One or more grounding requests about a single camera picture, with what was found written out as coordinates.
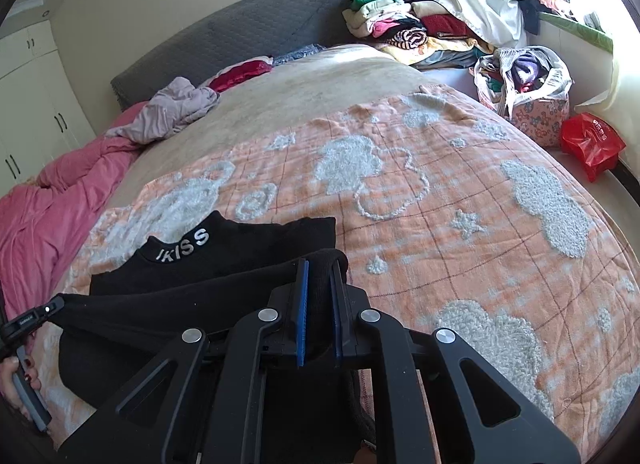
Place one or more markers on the pink duvet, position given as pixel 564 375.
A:
pixel 45 214

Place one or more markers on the lilac crumpled garment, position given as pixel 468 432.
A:
pixel 170 108

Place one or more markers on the dark garment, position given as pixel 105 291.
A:
pixel 542 6

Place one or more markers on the grey quilted headboard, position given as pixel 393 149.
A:
pixel 235 33

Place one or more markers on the red plastic bag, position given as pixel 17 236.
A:
pixel 592 143

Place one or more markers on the person's left hand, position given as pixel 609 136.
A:
pixel 12 384

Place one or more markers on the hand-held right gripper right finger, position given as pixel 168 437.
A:
pixel 336 314

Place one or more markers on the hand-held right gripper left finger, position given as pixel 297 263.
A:
pixel 301 314

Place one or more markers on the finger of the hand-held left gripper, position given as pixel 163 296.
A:
pixel 35 316

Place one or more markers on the person's right hand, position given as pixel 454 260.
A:
pixel 365 456

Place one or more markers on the plastic bag of clothes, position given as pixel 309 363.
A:
pixel 525 76

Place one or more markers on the green window sill cloth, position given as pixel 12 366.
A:
pixel 580 31

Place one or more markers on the pile of folded clothes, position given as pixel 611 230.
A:
pixel 405 26

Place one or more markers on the white wardrobe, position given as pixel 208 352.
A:
pixel 30 108

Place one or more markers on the black sweater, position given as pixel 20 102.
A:
pixel 210 269

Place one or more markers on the blue patterned cloth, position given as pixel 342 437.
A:
pixel 300 52

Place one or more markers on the beige bed sheet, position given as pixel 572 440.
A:
pixel 310 88

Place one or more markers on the red cloth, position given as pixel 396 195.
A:
pixel 242 74

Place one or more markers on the orange patterned blanket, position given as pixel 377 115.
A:
pixel 450 224

